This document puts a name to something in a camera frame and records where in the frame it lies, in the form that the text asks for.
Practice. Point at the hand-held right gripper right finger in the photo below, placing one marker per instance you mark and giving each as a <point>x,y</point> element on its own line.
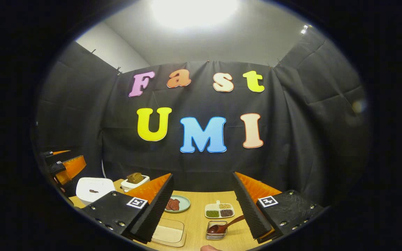
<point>249,209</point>

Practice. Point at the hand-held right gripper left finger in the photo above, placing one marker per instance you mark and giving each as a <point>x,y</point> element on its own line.
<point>154,212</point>

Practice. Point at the white divided bean dish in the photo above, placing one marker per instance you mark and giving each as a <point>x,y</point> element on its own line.
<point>225,209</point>

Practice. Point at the white toaster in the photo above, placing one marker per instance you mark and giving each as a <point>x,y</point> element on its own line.
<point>126,187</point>

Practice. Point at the brown bread slice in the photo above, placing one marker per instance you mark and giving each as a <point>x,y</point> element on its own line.
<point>135,178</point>

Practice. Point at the white rice cooker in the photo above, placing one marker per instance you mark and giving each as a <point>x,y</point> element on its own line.
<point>94,184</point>

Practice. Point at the ceiling light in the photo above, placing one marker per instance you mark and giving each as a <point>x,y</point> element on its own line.
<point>194,12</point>

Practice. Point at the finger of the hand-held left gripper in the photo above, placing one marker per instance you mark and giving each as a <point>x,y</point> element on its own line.
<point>52,157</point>
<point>58,169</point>

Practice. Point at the brown wooden spoon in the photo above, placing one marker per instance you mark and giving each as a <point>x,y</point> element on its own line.
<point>216,228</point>

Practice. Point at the red meat slices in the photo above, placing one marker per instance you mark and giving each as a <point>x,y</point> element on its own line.
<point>173,204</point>

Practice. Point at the pale green plate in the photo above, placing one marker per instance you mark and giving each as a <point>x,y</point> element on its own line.
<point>186,202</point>

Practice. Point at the black backdrop cloth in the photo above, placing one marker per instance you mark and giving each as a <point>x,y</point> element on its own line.
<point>291,132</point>

